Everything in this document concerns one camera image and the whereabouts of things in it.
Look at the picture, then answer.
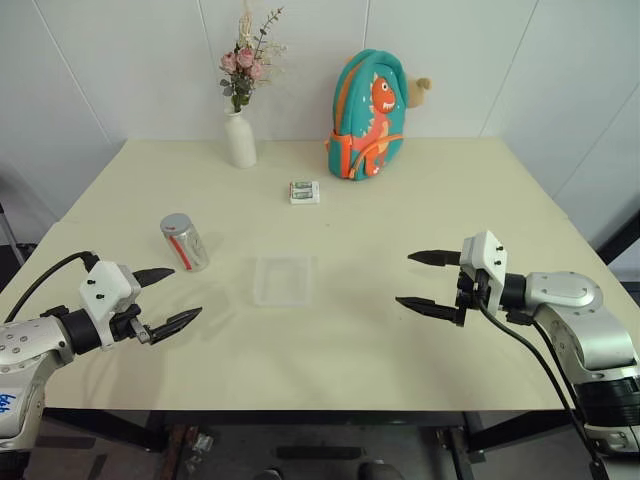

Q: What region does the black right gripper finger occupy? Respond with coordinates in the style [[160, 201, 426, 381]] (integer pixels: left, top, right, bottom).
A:
[[394, 296, 469, 329], [406, 248, 464, 268]]

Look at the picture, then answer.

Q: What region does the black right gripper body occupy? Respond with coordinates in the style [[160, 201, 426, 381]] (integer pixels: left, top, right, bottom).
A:
[[453, 266, 490, 327]]

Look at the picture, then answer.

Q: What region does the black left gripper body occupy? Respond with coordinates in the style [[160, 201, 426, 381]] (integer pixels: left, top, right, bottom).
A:
[[109, 303, 155, 347]]

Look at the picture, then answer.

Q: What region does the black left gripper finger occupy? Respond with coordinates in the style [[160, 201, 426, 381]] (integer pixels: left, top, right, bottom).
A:
[[146, 306, 204, 344], [133, 267, 177, 289]]

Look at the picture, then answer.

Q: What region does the clear vial with red strip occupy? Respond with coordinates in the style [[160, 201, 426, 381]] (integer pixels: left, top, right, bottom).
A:
[[160, 222, 211, 273]]

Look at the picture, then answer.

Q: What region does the clear plastic tray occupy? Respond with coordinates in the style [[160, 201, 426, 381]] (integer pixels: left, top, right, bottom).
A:
[[252, 254, 319, 308]]

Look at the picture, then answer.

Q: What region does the small battery pack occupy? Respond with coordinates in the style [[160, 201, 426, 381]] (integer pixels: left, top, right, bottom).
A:
[[288, 179, 322, 206]]

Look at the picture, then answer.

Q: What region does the dark metal stand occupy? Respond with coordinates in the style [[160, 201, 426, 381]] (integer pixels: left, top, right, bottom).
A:
[[0, 198, 37, 269]]

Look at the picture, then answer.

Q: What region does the white ceramic vase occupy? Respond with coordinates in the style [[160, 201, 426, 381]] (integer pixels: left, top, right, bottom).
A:
[[223, 110, 259, 170]]

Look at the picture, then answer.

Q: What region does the tan plush toy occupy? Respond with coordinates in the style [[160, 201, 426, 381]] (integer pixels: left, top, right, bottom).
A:
[[402, 75, 436, 109]]

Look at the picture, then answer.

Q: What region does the teal dinosaur backpack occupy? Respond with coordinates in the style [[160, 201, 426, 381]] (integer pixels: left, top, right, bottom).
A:
[[325, 47, 408, 183]]

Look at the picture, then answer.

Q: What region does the pink flower bouquet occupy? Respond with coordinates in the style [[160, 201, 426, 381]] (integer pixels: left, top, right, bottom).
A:
[[218, 0, 291, 116]]

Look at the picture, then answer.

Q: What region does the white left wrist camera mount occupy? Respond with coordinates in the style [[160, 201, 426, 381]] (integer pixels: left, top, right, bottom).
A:
[[78, 260, 144, 351]]

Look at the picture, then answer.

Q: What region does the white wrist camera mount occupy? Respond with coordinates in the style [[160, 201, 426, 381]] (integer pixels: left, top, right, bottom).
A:
[[459, 230, 512, 314], [78, 260, 144, 351]]

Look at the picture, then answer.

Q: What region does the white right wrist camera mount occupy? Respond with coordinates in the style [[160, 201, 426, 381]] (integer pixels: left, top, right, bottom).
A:
[[459, 230, 512, 314]]

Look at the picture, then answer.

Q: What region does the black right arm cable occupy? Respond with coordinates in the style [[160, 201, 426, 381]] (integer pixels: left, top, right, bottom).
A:
[[474, 294, 609, 480]]

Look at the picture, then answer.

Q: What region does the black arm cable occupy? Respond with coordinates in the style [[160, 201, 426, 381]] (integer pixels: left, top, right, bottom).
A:
[[0, 250, 100, 326], [474, 294, 609, 480]]

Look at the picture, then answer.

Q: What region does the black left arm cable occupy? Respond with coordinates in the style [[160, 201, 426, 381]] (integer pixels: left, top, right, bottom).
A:
[[0, 250, 100, 326]]

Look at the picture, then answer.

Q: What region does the black table frame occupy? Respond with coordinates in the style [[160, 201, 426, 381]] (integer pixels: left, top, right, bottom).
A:
[[41, 407, 579, 480]]

